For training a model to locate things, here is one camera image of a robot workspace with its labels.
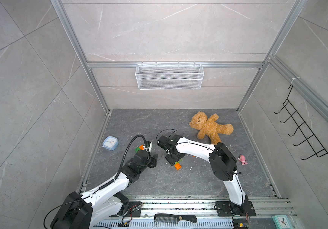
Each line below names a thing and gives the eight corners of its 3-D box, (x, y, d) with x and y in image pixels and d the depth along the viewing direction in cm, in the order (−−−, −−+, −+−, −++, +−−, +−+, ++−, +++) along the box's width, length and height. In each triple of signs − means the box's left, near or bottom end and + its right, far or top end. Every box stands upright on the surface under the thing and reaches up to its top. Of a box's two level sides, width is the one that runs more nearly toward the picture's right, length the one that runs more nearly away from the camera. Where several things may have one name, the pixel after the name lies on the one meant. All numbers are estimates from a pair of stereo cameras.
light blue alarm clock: (102, 150, 98) (100, 147, 95) (106, 138, 104) (104, 135, 102) (116, 150, 98) (115, 147, 95) (119, 138, 104) (118, 135, 102)
